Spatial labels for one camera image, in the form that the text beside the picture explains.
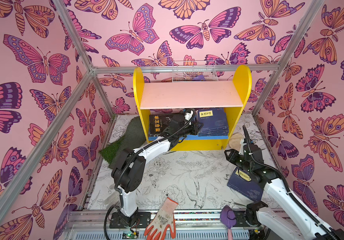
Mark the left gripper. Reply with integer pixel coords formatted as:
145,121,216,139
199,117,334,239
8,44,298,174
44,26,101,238
175,121,204,140

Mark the blue thread-bound book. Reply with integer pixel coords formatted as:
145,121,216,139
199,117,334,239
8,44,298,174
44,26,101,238
199,135,228,139

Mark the black antler cover book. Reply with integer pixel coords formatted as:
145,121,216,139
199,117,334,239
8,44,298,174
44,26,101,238
148,114,173,137

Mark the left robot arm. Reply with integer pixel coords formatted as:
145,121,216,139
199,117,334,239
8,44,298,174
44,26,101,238
111,109,204,227

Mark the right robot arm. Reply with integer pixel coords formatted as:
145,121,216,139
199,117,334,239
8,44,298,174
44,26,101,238
225,127,344,240

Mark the beige work glove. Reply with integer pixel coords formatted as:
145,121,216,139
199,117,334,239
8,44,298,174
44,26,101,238
228,133,245,151

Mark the yellow pink blue bookshelf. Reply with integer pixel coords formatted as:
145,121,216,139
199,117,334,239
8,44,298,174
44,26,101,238
133,65,252,138

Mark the green artificial grass mat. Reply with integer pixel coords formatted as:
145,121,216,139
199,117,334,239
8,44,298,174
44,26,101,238
99,117,146,169

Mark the purple item in basket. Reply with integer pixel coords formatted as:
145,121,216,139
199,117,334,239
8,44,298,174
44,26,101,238
193,75,206,81

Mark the red white work glove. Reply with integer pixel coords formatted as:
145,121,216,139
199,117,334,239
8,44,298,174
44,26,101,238
144,198,179,240

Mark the green circuit board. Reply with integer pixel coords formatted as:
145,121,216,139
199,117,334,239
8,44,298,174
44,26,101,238
121,231,139,240

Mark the clear wire basket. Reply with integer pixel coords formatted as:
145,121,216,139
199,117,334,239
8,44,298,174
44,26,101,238
171,60,219,82

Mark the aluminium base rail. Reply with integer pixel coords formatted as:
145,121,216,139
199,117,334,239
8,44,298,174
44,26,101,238
59,208,323,240

